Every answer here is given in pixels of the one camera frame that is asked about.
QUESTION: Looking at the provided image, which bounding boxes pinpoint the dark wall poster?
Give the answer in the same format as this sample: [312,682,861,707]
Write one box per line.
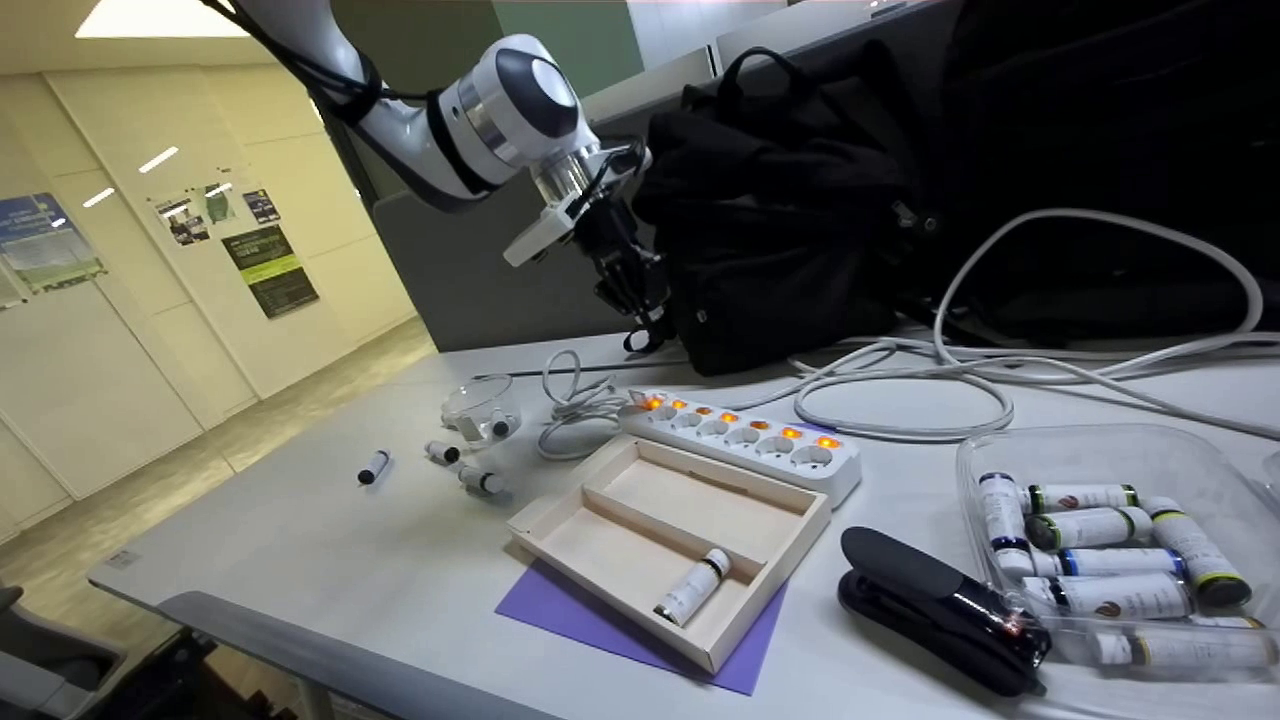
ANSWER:
[219,223,323,325]

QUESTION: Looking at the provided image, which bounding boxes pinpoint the purple paper sheet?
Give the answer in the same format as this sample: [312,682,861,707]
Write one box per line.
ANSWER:
[492,560,794,699]

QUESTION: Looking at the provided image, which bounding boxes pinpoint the black stapler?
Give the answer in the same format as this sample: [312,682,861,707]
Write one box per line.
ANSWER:
[838,525,1058,699]

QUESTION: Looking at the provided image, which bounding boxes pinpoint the dark office chair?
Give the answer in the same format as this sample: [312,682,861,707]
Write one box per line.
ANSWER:
[0,584,224,720]

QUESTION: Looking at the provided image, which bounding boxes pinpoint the blue wall poster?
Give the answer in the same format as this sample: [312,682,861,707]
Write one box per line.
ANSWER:
[0,191,107,299]

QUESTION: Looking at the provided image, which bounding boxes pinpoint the long white cable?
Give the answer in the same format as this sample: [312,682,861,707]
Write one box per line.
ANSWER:
[723,204,1280,447]

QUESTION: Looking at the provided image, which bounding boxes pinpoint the white six-socket power strip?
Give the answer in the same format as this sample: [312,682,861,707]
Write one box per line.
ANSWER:
[616,385,870,510]

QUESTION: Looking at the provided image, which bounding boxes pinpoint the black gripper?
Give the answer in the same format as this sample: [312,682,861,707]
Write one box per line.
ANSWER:
[570,155,678,359]

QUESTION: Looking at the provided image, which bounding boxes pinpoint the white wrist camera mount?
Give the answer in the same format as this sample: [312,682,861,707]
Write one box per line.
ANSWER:
[499,139,625,271]

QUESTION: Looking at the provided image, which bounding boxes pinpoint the wooden divided tray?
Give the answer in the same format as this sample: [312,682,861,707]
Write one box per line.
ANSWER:
[505,437,838,675]

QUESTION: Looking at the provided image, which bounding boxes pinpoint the fluorescent ceiling light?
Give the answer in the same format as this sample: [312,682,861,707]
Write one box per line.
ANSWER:
[74,0,271,44]

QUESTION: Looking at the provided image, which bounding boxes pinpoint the clear plastic cup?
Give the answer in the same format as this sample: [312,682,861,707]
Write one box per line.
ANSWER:
[443,372,528,437]

